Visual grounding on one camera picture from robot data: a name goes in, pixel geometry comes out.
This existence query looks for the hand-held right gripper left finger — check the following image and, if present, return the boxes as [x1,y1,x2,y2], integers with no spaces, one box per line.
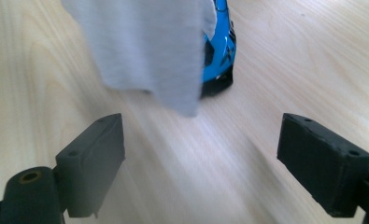
[54,113,126,218]

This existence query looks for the white wet wipe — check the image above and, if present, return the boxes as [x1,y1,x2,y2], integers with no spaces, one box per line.
[60,0,218,119]

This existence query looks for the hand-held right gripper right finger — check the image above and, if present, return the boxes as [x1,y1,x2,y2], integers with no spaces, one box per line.
[277,112,369,218]

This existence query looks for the blue toy car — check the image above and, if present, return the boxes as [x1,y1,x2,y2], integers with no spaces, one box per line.
[200,0,237,99]

